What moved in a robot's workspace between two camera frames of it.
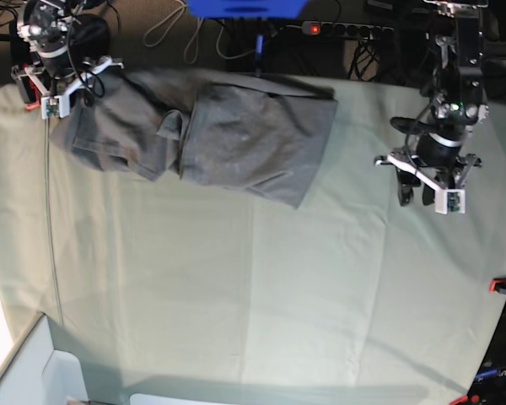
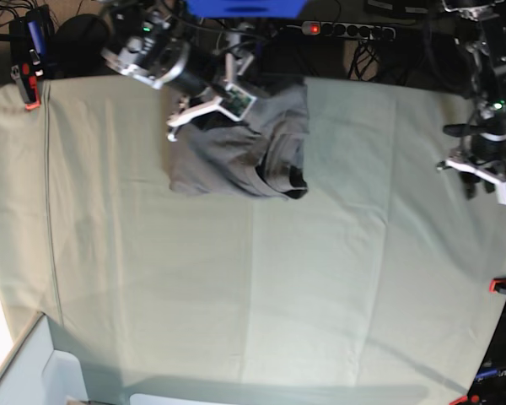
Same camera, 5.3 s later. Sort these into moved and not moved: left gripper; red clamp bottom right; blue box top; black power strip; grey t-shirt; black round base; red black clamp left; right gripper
Moved: left gripper; right gripper; grey t-shirt
Not moved: red black clamp left; blue box top; red clamp bottom right; black power strip; black round base
